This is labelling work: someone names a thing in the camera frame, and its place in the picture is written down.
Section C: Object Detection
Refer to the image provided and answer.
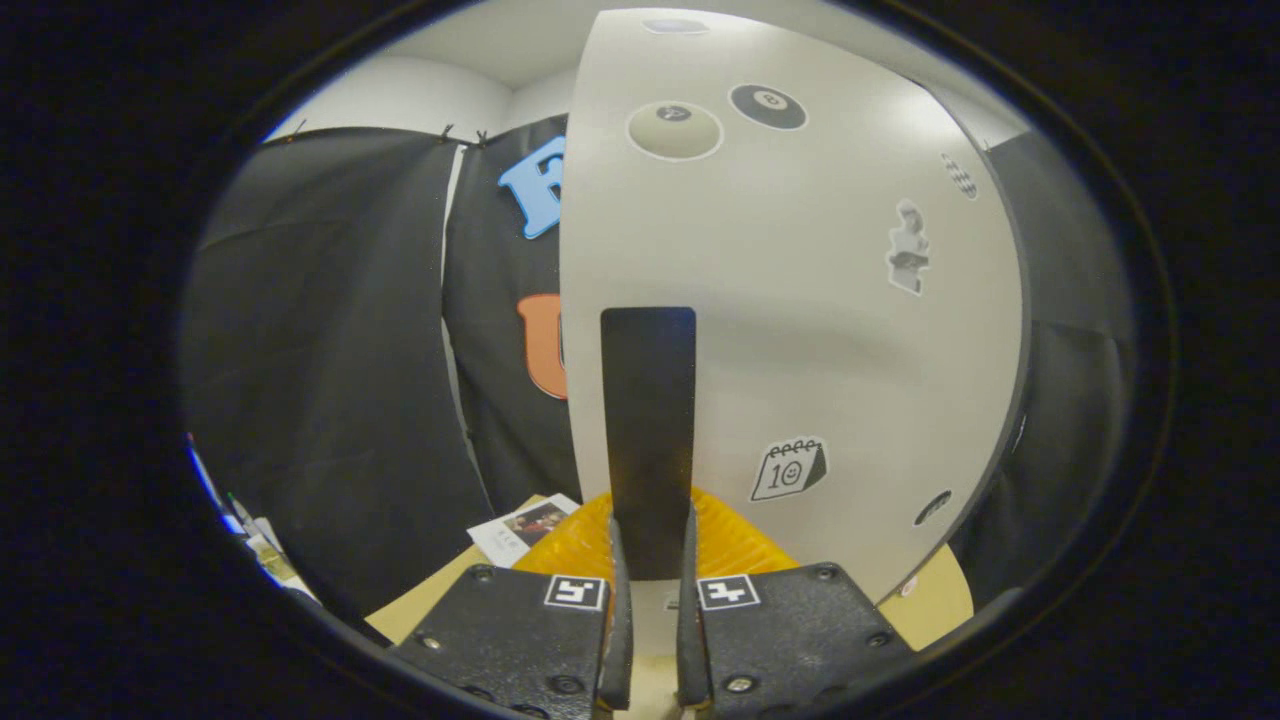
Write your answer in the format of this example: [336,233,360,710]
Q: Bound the white and black book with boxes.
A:
[468,493,581,569]

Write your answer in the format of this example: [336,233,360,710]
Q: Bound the black door handle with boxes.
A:
[600,306,698,581]

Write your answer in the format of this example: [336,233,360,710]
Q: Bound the black backdrop cloth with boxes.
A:
[180,115,1136,621]

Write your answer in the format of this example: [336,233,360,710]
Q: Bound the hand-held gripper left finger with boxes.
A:
[388,490,634,720]

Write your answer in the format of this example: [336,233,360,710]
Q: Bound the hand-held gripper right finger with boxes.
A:
[677,487,916,720]

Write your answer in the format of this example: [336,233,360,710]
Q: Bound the colourful small items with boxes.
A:
[185,432,321,601]

